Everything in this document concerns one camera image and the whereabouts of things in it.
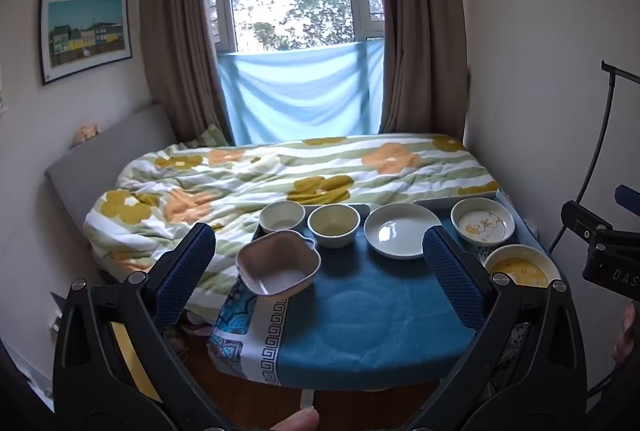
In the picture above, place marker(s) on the white plate with orange print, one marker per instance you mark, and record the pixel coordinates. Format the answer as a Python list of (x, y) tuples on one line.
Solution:
[(482, 221)]

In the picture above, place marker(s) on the yellow bowl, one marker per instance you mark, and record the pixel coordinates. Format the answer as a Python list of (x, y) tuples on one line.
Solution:
[(520, 268)]

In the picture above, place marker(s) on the person's right hand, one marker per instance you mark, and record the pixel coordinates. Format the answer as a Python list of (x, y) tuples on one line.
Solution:
[(630, 331)]

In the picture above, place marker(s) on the cream round bowl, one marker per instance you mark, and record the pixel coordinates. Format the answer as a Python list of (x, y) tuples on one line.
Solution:
[(282, 217), (334, 226)]

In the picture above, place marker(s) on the pink square bowl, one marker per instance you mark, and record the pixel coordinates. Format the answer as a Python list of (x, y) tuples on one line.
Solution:
[(277, 268)]

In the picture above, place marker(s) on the framed wall picture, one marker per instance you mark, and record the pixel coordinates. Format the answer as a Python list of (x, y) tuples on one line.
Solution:
[(85, 36)]

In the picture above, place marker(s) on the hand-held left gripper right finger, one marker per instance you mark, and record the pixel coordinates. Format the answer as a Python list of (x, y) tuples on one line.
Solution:
[(450, 276)]

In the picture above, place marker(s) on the person's left hand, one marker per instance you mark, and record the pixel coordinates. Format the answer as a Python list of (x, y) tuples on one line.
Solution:
[(297, 416)]

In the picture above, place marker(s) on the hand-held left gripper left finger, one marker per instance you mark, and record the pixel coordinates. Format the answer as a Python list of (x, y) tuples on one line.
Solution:
[(187, 271)]

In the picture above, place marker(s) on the green pillow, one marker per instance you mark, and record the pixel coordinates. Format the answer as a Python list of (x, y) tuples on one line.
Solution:
[(210, 138)]

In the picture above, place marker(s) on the floral striped blanket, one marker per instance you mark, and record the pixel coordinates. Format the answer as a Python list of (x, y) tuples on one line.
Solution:
[(240, 176)]

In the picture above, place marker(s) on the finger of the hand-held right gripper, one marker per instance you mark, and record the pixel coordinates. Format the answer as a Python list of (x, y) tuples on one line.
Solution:
[(627, 198)]

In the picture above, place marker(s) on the blue patterned table cloth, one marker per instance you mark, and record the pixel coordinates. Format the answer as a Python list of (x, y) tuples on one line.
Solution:
[(365, 311)]

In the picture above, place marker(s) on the light blue hanging cloth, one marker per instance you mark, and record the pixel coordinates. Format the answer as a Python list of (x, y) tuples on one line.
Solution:
[(300, 96)]

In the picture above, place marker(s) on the plush toy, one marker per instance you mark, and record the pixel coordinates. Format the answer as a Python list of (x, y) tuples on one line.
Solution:
[(86, 135)]

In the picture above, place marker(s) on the brown curtain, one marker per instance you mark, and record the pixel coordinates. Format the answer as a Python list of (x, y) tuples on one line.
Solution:
[(175, 36), (425, 36)]

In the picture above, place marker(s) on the grey headboard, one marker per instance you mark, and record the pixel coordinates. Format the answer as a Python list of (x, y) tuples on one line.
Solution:
[(110, 156)]

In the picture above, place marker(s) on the plain white plate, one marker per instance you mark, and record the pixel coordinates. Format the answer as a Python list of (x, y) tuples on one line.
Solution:
[(400, 231)]

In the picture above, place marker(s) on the black stand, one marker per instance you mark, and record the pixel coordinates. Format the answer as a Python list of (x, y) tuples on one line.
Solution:
[(606, 111)]

